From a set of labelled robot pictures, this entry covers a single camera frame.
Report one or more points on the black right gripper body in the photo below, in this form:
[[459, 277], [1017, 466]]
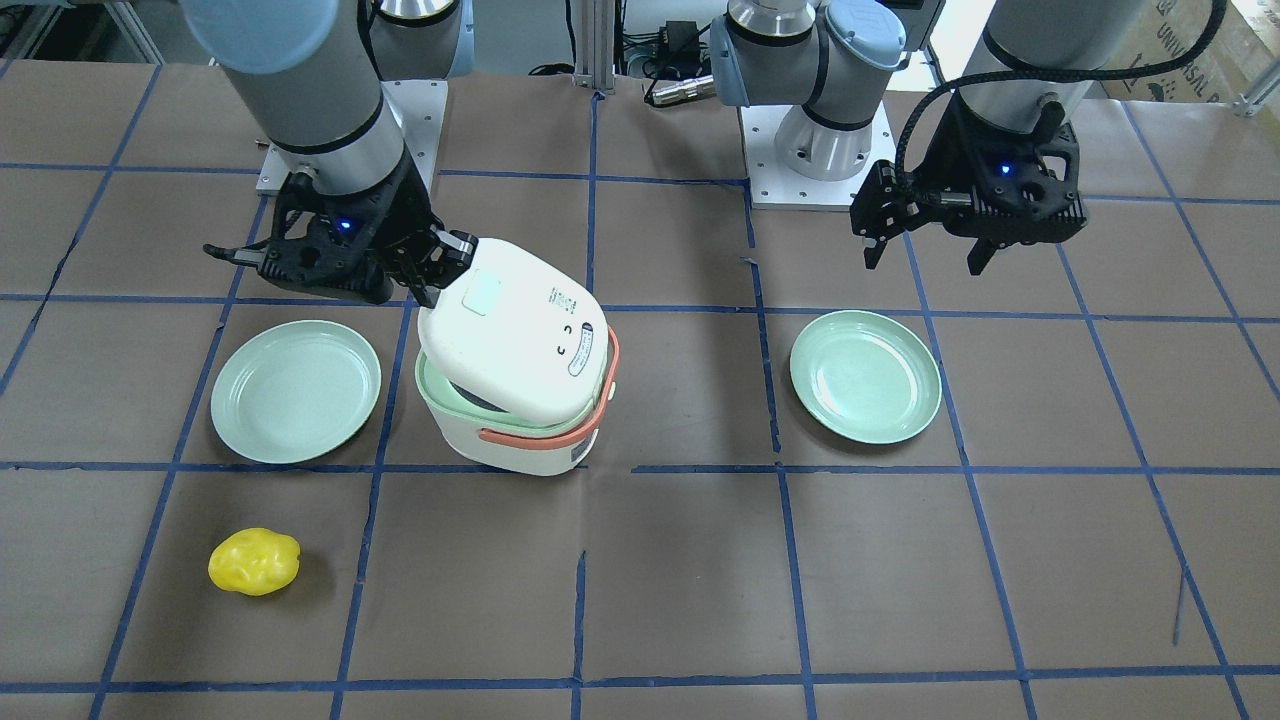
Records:
[[397, 212]]

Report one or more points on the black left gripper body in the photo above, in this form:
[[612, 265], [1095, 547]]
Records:
[[951, 158]]

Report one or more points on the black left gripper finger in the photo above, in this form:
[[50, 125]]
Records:
[[981, 254], [873, 252]]

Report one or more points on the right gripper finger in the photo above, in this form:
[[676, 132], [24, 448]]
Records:
[[449, 255]]

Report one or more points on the cream rice cooker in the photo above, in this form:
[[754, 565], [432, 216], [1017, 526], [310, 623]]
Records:
[[517, 362]]

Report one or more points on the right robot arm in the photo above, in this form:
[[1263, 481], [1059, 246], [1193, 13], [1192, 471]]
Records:
[[310, 71]]

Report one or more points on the green plate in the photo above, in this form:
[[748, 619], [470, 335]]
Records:
[[866, 377], [295, 392]]

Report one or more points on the yellow toy pepper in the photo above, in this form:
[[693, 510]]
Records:
[[255, 561]]

